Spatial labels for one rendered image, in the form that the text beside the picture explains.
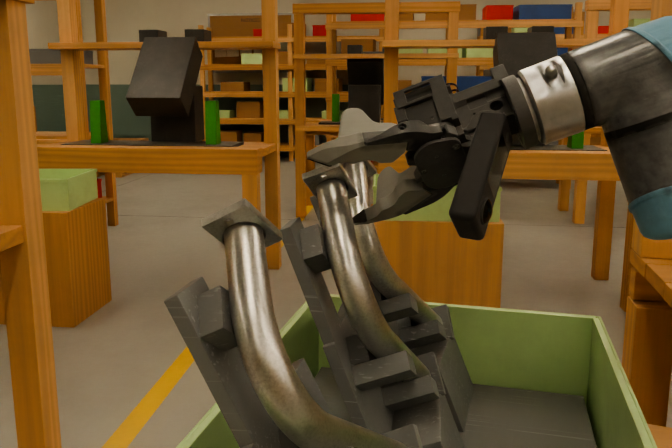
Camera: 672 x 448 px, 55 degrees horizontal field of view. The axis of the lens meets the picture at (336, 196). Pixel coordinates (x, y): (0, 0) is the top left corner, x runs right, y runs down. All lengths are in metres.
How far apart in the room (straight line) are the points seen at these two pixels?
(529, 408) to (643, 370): 0.82
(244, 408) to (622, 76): 0.42
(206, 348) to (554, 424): 0.56
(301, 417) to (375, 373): 0.19
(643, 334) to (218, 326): 1.36
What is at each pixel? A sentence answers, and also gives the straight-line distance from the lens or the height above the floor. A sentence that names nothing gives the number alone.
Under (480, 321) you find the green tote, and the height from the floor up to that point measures 0.94.
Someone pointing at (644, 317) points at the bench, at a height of 0.74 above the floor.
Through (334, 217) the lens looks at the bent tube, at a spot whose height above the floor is 1.15.
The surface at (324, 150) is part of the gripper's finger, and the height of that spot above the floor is 1.22.
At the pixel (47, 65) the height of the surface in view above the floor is 1.42.
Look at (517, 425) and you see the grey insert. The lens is 0.90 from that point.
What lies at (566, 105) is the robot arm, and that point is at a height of 1.26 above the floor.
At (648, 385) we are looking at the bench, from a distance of 1.76.
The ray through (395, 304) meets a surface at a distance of 0.80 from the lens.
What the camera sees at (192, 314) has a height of 1.12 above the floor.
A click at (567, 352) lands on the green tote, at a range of 0.98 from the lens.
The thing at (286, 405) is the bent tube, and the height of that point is 1.07.
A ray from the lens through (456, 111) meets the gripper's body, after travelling 0.64.
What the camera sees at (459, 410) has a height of 0.87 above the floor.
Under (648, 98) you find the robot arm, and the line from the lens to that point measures 0.62.
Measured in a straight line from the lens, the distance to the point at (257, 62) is 10.70.
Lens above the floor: 1.28
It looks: 10 degrees down
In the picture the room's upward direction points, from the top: straight up
